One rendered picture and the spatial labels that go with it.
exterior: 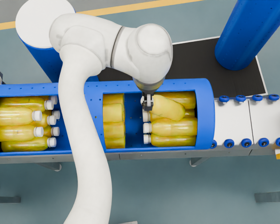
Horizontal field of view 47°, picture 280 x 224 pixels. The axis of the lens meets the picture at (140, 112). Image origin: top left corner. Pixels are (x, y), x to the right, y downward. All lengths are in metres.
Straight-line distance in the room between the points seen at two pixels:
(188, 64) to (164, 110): 1.33
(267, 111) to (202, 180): 0.97
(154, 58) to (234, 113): 0.89
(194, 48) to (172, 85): 1.29
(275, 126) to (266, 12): 0.61
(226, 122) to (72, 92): 0.95
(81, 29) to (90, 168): 0.31
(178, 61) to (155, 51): 1.75
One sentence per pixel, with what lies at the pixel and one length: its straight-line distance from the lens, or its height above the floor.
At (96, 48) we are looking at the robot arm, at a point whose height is 1.70.
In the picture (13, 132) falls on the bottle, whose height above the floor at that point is 1.14.
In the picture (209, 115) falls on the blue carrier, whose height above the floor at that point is 1.23.
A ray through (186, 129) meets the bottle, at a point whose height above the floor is 1.14.
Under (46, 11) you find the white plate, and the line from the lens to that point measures 1.61.
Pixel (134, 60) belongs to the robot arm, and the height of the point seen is 1.70.
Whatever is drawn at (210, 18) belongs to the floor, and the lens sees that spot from 2.81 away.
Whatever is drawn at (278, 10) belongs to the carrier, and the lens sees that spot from 1.83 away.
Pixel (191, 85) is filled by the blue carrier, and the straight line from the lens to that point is 1.21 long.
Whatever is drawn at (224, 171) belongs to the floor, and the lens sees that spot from 2.42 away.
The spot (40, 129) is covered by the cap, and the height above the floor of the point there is 1.13.
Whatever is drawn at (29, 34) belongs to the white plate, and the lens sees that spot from 1.57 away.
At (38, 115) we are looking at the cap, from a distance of 1.26.
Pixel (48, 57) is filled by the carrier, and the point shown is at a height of 0.94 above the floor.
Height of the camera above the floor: 2.33
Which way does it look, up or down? 74 degrees down
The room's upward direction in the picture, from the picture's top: straight up
